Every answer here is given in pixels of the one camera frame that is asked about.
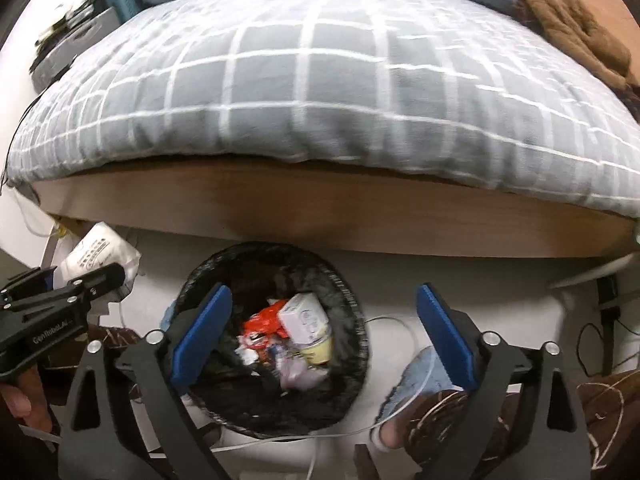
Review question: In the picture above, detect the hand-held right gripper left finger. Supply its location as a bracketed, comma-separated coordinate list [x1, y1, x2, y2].
[57, 282, 233, 480]

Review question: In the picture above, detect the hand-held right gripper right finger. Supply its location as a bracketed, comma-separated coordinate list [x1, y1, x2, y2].
[410, 282, 593, 480]

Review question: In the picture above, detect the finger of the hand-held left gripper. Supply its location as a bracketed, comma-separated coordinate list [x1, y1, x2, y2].
[0, 266, 57, 311]
[65, 261, 127, 307]

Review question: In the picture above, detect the white printed packet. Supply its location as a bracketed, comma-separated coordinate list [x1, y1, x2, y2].
[59, 222, 142, 306]

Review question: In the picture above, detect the white tissue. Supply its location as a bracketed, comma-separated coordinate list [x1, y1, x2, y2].
[235, 340, 261, 366]

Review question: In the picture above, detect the red plastic bag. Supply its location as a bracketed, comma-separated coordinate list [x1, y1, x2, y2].
[242, 302, 288, 348]

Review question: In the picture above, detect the black lined trash bin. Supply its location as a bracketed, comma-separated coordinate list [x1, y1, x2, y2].
[172, 242, 373, 438]

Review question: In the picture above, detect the small white box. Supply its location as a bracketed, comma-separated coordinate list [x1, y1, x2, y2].
[277, 294, 331, 346]

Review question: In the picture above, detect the clear bag with pink wrappers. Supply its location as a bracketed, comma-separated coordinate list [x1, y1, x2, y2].
[277, 355, 326, 391]

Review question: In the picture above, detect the person's left hand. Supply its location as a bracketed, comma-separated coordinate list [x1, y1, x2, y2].
[0, 365, 53, 433]

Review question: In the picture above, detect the light blue slipper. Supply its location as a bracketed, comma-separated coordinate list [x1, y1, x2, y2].
[370, 347, 466, 448]

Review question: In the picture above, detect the person's right leg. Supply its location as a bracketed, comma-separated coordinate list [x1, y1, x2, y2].
[405, 370, 640, 480]

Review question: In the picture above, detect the grey suitcase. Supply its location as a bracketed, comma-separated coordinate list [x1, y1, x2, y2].
[30, 7, 123, 93]

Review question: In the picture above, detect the grey checked bed sheet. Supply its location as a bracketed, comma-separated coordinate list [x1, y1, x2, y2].
[2, 0, 640, 206]

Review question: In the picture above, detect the brown quilted jacket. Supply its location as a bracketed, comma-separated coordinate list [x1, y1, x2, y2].
[520, 0, 640, 96]

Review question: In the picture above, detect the thin black cable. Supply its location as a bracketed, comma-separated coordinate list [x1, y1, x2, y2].
[0, 87, 48, 196]

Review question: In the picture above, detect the black floor cable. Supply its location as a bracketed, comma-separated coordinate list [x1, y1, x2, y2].
[577, 322, 621, 376]

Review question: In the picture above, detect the wooden bed frame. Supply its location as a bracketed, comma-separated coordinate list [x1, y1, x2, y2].
[30, 157, 638, 261]

